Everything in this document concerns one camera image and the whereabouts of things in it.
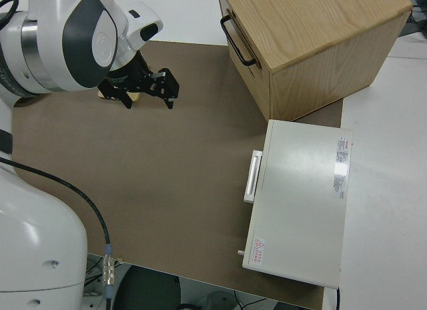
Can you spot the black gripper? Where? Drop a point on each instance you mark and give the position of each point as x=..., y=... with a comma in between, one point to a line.
x=168, y=85

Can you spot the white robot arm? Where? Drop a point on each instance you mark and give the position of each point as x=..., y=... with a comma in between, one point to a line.
x=90, y=40

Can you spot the small wooden block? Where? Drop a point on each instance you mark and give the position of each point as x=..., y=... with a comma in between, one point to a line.
x=135, y=97

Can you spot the brown table mat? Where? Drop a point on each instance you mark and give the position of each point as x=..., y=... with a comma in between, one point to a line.
x=173, y=176

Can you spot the cream toaster oven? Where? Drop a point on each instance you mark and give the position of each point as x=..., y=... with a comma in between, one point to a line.
x=300, y=203

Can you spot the light wooden cabinet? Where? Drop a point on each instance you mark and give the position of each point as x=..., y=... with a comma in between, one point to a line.
x=317, y=30

